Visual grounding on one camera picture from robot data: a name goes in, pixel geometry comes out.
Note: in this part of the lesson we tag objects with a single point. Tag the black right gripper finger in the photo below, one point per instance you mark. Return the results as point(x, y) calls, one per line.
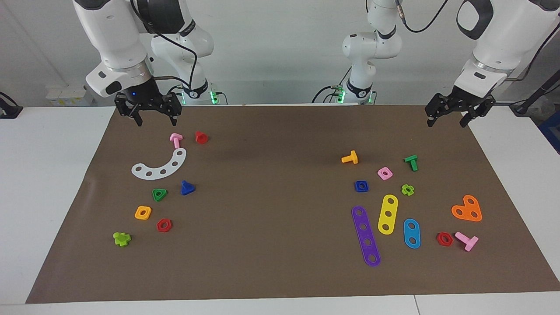
point(174, 115)
point(138, 118)

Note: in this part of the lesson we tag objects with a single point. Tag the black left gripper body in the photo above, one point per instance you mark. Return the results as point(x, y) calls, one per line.
point(459, 103)

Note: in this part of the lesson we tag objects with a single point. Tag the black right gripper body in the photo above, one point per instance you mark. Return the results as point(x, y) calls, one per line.
point(146, 98)

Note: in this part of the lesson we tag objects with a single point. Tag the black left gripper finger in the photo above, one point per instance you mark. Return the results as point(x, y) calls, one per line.
point(431, 119)
point(466, 118)

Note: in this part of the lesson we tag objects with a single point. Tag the blue plastic screw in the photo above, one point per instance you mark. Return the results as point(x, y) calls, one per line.
point(187, 189)

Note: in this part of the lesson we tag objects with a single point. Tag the blue square nut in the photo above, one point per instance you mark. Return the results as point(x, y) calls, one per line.
point(357, 189)

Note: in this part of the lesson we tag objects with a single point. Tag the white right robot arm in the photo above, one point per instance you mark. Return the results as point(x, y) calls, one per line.
point(113, 35)

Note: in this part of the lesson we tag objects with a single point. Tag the pink plastic screw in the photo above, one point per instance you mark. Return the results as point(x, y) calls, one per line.
point(176, 140)
point(470, 242)

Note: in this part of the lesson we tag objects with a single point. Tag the red plastic screw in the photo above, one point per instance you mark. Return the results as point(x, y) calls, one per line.
point(201, 138)

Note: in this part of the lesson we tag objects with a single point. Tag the green plastic screw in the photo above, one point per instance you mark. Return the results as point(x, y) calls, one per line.
point(412, 162)

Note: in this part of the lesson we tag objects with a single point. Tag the pink square nut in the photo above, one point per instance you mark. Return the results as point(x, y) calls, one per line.
point(380, 170)

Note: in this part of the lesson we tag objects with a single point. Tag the lime green flower nut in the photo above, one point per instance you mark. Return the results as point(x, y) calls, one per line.
point(404, 188)

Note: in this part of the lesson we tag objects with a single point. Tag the green triangle nut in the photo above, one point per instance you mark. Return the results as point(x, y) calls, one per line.
point(154, 191)

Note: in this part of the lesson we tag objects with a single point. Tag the orange plastic screw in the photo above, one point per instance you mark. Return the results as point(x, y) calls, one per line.
point(352, 157)

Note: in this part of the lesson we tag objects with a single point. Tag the orange square nut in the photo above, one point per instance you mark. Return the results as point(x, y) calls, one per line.
point(137, 215)

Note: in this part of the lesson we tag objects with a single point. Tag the red hexagon nut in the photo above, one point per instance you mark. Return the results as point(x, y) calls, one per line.
point(159, 229)
point(439, 242)

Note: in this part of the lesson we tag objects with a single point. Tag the lime green cross screw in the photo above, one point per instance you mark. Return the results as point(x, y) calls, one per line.
point(121, 239)

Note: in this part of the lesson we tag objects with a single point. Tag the white curved perforated plate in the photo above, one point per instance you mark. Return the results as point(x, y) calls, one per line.
point(156, 174)

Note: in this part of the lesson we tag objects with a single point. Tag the white box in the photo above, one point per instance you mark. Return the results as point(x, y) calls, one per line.
point(70, 95)

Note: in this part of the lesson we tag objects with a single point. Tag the black stand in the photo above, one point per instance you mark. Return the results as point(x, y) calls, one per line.
point(538, 92)

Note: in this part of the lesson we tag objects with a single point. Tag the blue crate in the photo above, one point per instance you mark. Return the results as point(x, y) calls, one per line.
point(552, 131)

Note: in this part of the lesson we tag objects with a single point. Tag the orange heart-shaped plate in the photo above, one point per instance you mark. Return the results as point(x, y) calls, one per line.
point(467, 209)

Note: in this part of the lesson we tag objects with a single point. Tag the yellow three-hole plate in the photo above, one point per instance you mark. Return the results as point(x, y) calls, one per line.
point(388, 208)

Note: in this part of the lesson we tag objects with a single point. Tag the blue two-hole plate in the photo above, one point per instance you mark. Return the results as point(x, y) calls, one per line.
point(411, 233)

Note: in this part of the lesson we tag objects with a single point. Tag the black clamp device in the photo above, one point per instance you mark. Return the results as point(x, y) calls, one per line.
point(8, 109)

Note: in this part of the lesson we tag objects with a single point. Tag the purple four-hole plate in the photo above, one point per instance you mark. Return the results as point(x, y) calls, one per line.
point(365, 234)

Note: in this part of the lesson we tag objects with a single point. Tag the brown table mat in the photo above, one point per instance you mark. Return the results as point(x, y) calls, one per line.
point(280, 245)

